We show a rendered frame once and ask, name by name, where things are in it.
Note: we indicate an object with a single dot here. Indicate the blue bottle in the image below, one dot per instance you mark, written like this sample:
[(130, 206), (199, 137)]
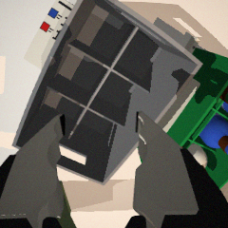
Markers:
[(215, 133), (225, 106)]

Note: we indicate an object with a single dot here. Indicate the green divided crate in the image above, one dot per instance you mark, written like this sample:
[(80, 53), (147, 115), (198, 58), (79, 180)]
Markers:
[(188, 115)]

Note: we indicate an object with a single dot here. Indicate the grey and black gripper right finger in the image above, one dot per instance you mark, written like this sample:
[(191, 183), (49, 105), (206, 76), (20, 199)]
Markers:
[(171, 189)]

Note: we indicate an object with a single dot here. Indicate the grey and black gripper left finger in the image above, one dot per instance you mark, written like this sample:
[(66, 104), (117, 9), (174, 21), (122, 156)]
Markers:
[(29, 186)]

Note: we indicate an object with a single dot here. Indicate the white paper pick list strip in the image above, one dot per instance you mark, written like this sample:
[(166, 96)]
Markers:
[(46, 35)]

